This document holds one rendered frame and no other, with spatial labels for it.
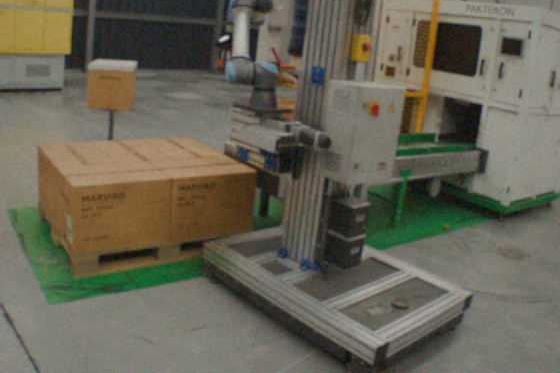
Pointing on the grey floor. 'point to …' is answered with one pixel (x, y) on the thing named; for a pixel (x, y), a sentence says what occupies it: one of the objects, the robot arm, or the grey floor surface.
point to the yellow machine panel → (34, 22)
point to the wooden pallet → (167, 253)
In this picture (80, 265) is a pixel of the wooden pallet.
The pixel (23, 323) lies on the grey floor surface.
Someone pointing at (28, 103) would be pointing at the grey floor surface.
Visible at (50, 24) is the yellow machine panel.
